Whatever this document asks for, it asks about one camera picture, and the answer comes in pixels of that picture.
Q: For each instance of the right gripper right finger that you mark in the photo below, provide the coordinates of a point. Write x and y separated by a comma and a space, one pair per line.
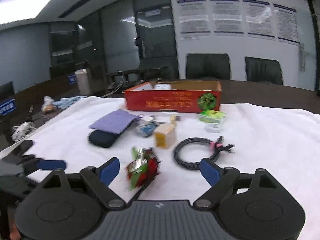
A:
221, 181

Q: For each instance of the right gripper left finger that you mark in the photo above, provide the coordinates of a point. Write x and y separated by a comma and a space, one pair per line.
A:
98, 180

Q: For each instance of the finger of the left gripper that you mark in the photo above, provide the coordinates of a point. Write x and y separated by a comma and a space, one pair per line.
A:
51, 165

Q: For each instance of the dark navy case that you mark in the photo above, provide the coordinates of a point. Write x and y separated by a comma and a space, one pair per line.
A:
102, 139

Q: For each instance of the red snack wrapper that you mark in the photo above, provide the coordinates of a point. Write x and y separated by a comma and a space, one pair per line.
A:
144, 167

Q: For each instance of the purple knit pouch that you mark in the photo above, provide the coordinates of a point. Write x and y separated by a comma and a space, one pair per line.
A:
115, 122

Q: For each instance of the green tissue pack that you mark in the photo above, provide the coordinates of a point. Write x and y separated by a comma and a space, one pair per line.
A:
212, 116

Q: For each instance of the blue snack packet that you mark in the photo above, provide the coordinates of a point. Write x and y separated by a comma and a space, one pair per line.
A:
146, 129

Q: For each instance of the yellow white plug adapter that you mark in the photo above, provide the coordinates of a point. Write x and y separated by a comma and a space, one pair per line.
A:
165, 135

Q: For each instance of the white pill box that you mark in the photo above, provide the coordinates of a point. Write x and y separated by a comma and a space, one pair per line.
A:
162, 86

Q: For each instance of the white fluffy towel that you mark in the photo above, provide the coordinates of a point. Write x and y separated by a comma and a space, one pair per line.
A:
283, 141

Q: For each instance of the white round tape roll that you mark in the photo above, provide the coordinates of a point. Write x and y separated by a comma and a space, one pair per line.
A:
213, 128

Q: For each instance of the light blue cloth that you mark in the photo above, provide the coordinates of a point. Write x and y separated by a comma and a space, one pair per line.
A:
64, 103

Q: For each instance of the steel thermos jug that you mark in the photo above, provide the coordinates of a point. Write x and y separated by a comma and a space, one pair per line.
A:
83, 80

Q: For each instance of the red cardboard box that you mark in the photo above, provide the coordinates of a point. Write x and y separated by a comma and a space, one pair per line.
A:
186, 96

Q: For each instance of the black office chair middle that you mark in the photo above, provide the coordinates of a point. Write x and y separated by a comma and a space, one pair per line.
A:
202, 66

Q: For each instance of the black office chair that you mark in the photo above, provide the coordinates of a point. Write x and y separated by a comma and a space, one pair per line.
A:
202, 66
263, 70

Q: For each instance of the black office chair right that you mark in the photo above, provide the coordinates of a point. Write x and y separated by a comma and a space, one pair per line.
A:
263, 70

